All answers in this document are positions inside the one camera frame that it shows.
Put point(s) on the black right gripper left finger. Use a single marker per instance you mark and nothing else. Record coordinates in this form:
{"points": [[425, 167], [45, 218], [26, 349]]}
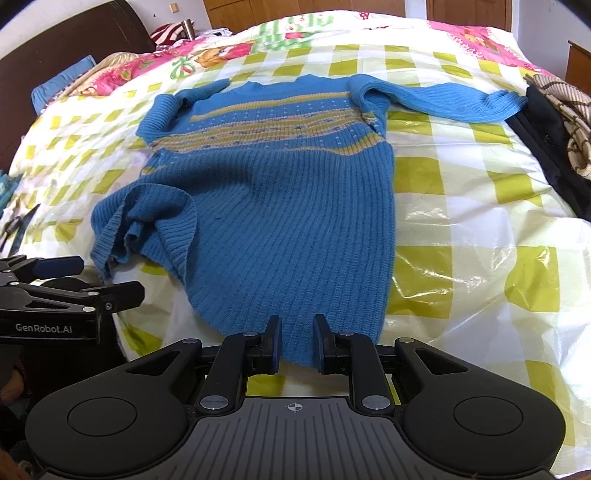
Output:
{"points": [[227, 367]]}

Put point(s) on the red white striped cloth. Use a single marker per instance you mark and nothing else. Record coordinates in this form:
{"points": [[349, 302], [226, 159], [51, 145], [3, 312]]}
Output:
{"points": [[167, 34]]}

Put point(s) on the dark wooden headboard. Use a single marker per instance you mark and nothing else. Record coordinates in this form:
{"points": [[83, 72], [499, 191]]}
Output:
{"points": [[100, 31]]}

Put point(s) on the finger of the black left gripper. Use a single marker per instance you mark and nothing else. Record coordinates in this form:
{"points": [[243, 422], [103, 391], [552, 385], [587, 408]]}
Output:
{"points": [[110, 298], [30, 269]]}

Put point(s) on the black folded garment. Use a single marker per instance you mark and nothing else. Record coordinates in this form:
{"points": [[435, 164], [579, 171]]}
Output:
{"points": [[539, 127]]}

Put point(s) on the wooden side cabinet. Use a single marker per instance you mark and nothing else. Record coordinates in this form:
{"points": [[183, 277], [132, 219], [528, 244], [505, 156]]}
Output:
{"points": [[578, 71]]}

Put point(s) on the blue knitted sweater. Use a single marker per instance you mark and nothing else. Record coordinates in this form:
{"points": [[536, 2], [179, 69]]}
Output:
{"points": [[276, 199]]}

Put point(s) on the scissors with black handles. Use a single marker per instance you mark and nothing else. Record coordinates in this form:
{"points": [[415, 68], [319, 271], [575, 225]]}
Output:
{"points": [[15, 230]]}

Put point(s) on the blue pillow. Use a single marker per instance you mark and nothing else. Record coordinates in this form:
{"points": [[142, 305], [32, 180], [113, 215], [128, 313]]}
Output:
{"points": [[42, 94]]}

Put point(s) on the steel thermos bottle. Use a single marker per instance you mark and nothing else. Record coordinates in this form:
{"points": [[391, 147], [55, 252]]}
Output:
{"points": [[188, 29]]}

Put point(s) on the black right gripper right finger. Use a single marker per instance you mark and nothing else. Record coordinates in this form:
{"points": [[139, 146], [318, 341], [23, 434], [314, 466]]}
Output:
{"points": [[355, 356]]}

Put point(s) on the beige brown patterned sweater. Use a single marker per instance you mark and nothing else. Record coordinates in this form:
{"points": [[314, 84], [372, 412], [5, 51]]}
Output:
{"points": [[573, 106]]}

